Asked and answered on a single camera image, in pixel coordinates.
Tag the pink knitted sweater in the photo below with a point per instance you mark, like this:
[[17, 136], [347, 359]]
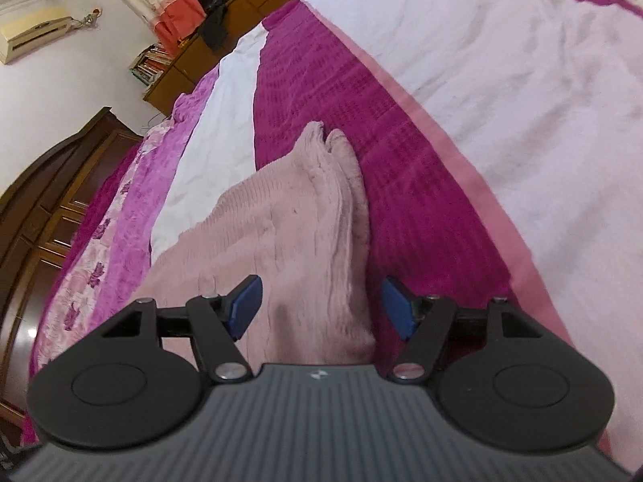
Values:
[[281, 236]]

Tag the magenta floral striped blanket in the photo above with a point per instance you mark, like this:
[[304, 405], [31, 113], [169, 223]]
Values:
[[502, 110]]

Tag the cream wall air conditioner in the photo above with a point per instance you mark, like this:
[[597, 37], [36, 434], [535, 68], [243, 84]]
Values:
[[32, 32]]

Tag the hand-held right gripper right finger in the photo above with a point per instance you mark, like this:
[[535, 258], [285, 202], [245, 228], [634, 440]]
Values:
[[398, 306]]

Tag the floral curtain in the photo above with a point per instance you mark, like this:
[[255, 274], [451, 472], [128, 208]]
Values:
[[176, 5]]

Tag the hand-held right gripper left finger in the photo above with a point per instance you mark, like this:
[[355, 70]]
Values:
[[246, 306]]

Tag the row of books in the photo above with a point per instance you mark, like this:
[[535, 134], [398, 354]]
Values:
[[150, 65]]

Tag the dark wooden headboard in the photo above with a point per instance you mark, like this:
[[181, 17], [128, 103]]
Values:
[[40, 211]]

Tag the dark clothing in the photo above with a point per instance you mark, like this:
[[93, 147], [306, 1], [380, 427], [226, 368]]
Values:
[[213, 25]]

